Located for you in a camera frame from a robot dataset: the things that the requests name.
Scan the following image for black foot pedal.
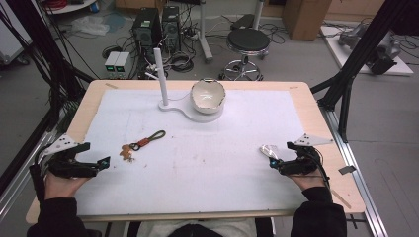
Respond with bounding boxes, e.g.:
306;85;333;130
229;13;256;32

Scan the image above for clear plastic bag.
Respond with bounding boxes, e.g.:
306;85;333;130
70;15;111;37

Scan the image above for white ceramic bowl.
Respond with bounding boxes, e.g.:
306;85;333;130
190;77;227;116

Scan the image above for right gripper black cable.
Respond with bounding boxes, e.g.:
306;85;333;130
310;147;331;191

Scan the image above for black metal frame strut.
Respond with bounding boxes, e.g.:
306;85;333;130
5;0;97;133
310;0;419;143

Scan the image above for small grey card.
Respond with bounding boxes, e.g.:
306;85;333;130
338;165;358;176

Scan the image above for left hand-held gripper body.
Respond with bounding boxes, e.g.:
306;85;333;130
42;132;102;181

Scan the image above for aluminium rail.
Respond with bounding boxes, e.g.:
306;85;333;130
320;108;390;237
0;130;65;222

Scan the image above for slim black computer tower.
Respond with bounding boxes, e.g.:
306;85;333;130
160;5;182;53

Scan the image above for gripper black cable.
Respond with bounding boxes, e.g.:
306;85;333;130
310;147;331;191
28;143;53;203

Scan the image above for black round stool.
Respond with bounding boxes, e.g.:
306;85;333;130
218;27;272;82

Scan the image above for gingerbread charm keychain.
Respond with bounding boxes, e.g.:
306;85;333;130
119;129;167;163

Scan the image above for person's left hand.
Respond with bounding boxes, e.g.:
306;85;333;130
43;170;89;200

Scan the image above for brown cardboard box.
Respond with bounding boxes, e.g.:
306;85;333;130
282;0;333;42

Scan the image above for large black computer tower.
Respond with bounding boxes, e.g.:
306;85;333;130
130;7;163;64

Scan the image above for white desk leg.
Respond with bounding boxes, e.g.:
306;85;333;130
197;0;214;64
252;0;267;31

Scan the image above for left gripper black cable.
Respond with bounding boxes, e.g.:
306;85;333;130
28;143;53;203

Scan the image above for grey machine parts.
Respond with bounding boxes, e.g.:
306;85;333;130
338;22;402;76

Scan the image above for shiny silver metal piece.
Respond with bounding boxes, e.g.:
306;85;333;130
258;143;280;160

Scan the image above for person's torso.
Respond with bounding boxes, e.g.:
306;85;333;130
126;217;275;237

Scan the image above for white bench power supply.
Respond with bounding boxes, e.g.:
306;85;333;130
104;50;122;80
114;51;132;80

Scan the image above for coiled black cable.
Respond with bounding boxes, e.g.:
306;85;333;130
168;51;196;74

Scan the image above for person's right hand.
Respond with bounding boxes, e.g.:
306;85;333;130
289;171;328;193

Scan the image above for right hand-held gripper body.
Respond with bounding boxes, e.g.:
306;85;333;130
278;132;335;178

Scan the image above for white stand with post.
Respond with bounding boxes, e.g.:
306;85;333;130
152;47;225;124

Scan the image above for white floor board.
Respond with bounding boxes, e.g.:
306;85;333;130
319;25;415;77

